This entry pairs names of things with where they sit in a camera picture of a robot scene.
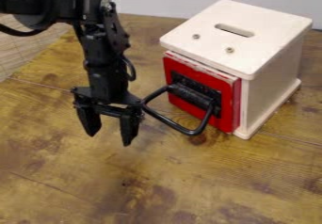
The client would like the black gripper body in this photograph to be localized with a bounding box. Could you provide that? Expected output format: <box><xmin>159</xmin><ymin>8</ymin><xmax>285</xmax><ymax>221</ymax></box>
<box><xmin>70</xmin><ymin>59</ymin><xmax>144</xmax><ymax>119</ymax></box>

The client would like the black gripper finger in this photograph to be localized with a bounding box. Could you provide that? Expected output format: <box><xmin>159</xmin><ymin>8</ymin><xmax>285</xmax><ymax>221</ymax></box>
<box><xmin>119</xmin><ymin>109</ymin><xmax>142</xmax><ymax>147</ymax></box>
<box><xmin>75</xmin><ymin>101</ymin><xmax>102</xmax><ymax>136</ymax></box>

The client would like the black metal drawer handle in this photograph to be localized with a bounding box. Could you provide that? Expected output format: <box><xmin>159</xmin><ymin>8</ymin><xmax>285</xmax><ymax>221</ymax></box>
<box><xmin>142</xmin><ymin>71</ymin><xmax>222</xmax><ymax>136</ymax></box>

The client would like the red drawer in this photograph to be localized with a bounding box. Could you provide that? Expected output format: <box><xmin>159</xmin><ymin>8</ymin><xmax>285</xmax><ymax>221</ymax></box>
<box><xmin>163</xmin><ymin>51</ymin><xmax>242</xmax><ymax>133</ymax></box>

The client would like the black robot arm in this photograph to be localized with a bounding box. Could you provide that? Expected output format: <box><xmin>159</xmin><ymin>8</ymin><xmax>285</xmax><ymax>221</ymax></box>
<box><xmin>0</xmin><ymin>0</ymin><xmax>142</xmax><ymax>145</ymax></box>

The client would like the white wooden drawer box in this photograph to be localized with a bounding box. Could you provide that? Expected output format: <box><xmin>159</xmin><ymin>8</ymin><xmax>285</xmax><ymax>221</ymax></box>
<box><xmin>160</xmin><ymin>0</ymin><xmax>311</xmax><ymax>139</ymax></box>

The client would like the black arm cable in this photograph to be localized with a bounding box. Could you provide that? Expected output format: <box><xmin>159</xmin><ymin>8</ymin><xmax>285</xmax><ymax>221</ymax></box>
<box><xmin>0</xmin><ymin>22</ymin><xmax>139</xmax><ymax>83</ymax></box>

